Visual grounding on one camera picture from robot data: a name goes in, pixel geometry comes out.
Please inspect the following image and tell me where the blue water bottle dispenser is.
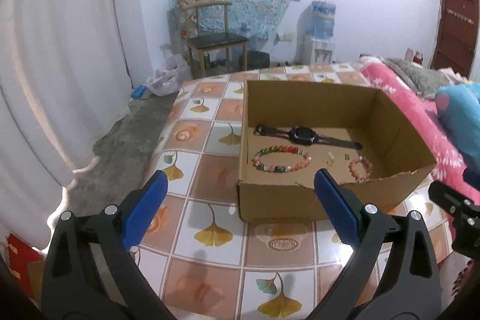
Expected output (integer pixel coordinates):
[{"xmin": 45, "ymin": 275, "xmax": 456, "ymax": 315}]
[{"xmin": 298, "ymin": 1, "xmax": 337, "ymax": 65}]

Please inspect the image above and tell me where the white curtain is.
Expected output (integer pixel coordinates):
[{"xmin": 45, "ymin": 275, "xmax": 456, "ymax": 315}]
[{"xmin": 1, "ymin": 0, "xmax": 131, "ymax": 249}]

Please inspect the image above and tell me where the white plastic bag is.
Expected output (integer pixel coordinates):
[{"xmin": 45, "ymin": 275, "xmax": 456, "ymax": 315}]
[{"xmin": 145, "ymin": 54, "xmax": 192, "ymax": 97}]

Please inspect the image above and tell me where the brown wooden door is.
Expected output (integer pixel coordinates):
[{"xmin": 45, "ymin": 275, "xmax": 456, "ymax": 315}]
[{"xmin": 430, "ymin": 0, "xmax": 479, "ymax": 77}]

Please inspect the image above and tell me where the black waste bin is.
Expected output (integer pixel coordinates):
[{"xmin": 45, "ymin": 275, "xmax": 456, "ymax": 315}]
[{"xmin": 247, "ymin": 50, "xmax": 270, "ymax": 71}]

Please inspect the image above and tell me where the black smart watch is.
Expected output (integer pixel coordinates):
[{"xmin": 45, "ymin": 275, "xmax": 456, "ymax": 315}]
[{"xmin": 254, "ymin": 124, "xmax": 363, "ymax": 150}]

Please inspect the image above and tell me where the brown cardboard box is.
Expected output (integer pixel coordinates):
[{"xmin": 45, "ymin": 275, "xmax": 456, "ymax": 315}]
[{"xmin": 237, "ymin": 80, "xmax": 436, "ymax": 223}]

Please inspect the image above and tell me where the blue plush pillow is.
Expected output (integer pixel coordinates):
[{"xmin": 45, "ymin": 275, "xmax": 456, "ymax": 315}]
[{"xmin": 434, "ymin": 83, "xmax": 480, "ymax": 173}]

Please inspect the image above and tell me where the pink bead bracelet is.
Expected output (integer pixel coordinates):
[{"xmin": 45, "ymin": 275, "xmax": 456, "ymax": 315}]
[{"xmin": 348, "ymin": 155, "xmax": 374, "ymax": 183}]

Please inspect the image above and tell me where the pink floral blanket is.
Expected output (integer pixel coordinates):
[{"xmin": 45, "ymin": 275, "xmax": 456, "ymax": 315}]
[{"xmin": 356, "ymin": 56, "xmax": 479, "ymax": 204}]

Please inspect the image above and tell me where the multicolour bead bracelet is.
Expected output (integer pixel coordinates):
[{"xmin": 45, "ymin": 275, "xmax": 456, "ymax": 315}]
[{"xmin": 251, "ymin": 145, "xmax": 314, "ymax": 174}]

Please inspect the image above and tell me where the wooden chair black seat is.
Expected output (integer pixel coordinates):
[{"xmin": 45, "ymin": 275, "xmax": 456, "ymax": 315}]
[{"xmin": 179, "ymin": 0, "xmax": 249, "ymax": 78}]

